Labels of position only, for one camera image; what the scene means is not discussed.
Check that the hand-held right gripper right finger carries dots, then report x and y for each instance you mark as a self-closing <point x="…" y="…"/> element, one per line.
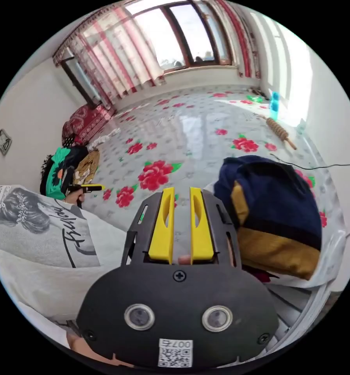
<point x="203" y="234"/>

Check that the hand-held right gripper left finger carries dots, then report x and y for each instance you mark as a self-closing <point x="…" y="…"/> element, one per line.
<point x="162" y="234"/>

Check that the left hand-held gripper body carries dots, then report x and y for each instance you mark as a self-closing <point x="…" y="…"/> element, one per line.
<point x="70" y="178"/>

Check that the black and yellow striped hoodie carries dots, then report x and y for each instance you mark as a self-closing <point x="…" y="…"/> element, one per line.
<point x="277" y="214"/>

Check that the person's left hand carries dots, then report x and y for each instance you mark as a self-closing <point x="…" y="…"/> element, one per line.
<point x="72" y="198"/>

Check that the person's right hand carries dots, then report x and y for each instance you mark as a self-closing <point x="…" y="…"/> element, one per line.
<point x="84" y="347"/>

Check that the pile of clothes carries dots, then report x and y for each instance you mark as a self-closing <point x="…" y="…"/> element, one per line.
<point x="60" y="173"/>

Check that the red patterned folded blanket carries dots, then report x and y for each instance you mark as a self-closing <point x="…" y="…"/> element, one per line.
<point x="85" y="123"/>

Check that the person's body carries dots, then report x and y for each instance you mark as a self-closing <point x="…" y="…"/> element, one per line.
<point x="37" y="249"/>

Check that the bed with floral sheet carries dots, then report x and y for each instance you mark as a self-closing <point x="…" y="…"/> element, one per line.
<point x="189" y="129"/>

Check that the wooden massage roller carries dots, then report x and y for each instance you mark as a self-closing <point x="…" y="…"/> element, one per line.
<point x="277" y="131"/>

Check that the red and white sheer curtain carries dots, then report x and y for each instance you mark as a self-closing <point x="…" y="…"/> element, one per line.
<point x="239" y="35"/>
<point x="110" y="55"/>

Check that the blue plastic bottle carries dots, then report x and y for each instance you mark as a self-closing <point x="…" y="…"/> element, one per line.
<point x="275" y="105"/>

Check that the square wall plate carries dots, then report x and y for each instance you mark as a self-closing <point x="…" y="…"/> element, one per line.
<point x="3" y="142"/>

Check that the window with dark frame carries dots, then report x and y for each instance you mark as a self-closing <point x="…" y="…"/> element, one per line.
<point x="181" y="32"/>

